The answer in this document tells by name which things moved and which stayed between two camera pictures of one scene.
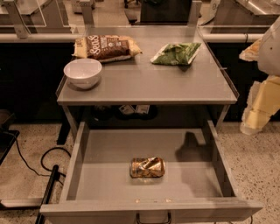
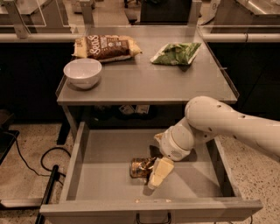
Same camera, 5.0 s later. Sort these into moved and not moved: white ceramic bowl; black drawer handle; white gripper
Moved: white gripper
Not moved: white ceramic bowl; black drawer handle
